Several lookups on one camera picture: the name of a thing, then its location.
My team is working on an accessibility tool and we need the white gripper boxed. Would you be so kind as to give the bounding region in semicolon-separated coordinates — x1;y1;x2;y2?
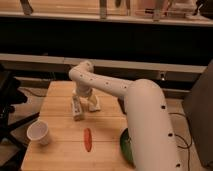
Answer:
72;84;101;112

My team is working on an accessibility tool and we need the white paper cup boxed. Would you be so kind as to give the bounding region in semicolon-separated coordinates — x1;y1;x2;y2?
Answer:
27;120;51;145

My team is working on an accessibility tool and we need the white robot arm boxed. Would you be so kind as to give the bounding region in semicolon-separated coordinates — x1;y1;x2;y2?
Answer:
69;61;183;171

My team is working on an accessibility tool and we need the black cable on floor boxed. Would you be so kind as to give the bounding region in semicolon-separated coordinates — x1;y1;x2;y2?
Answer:
168;111;193;171

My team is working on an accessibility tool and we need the green ceramic bowl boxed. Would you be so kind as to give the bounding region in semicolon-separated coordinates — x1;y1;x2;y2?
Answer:
120;129;134;166

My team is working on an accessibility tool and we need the black rectangular block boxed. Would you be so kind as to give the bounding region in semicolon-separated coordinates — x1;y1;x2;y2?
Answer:
117;98;126;115

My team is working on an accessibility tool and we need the black office chair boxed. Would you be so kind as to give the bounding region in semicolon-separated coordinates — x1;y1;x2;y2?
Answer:
0;64;39;171

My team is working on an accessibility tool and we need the dark cabinet at right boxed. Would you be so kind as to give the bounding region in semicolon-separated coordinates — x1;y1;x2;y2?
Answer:
182;59;213;170

